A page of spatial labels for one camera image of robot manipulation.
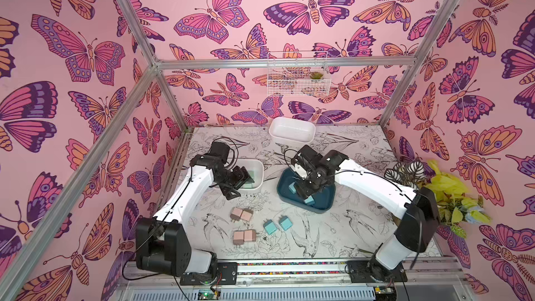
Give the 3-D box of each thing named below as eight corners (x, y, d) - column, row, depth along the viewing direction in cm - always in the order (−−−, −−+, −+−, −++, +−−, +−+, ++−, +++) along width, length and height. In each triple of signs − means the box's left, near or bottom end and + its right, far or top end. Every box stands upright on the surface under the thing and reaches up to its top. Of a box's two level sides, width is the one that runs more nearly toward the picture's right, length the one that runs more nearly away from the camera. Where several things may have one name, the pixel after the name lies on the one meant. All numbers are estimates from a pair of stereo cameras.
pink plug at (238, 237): (233, 247, 82) (232, 246, 80) (234, 232, 85) (234, 230, 83) (243, 247, 82) (243, 245, 80) (245, 232, 85) (244, 230, 83)
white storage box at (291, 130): (269, 149, 113) (269, 141, 108) (269, 124, 125) (269, 115, 120) (316, 148, 113) (318, 140, 108) (311, 123, 125) (313, 115, 120)
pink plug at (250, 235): (244, 241, 83) (243, 239, 81) (244, 231, 85) (244, 229, 83) (255, 241, 83) (255, 239, 81) (256, 231, 85) (256, 229, 83)
